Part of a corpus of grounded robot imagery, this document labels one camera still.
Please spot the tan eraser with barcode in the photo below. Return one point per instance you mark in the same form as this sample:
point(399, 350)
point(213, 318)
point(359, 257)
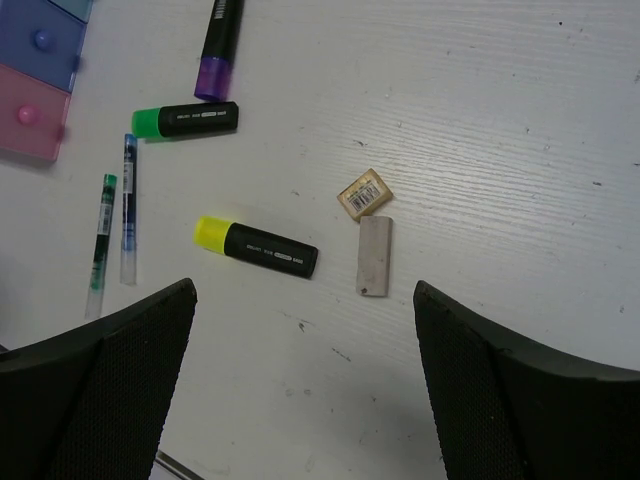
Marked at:
point(365, 195)

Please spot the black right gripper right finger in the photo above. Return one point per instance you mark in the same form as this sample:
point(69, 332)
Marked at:
point(508, 407)

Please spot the light blue plastic drawer bin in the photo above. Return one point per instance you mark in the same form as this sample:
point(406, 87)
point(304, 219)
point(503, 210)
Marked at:
point(80, 9)

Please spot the purple cap black highlighter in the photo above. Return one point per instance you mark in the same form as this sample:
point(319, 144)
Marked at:
point(219, 49)

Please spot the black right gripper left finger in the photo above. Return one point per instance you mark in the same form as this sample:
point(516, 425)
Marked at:
point(91, 403)

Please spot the dark blue plastic drawer bin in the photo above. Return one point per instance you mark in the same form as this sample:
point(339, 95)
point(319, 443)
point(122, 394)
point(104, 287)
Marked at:
point(41, 40)

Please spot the pink plastic drawer bin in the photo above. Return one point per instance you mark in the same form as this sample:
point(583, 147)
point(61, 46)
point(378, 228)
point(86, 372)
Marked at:
point(33, 115)

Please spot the blue ink pen refill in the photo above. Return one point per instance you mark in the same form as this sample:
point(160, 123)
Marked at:
point(128, 266)

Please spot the yellow cap black highlighter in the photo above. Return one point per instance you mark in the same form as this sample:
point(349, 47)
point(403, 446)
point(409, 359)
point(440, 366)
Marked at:
point(255, 246)

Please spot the green cap black highlighter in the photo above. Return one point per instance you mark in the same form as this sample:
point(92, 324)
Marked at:
point(185, 120)

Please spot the green ink pen refill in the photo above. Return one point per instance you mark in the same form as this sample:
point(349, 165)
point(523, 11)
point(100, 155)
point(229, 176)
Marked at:
point(101, 249)

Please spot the grey rectangular eraser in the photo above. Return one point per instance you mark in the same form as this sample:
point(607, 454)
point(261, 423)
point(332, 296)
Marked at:
point(374, 256)

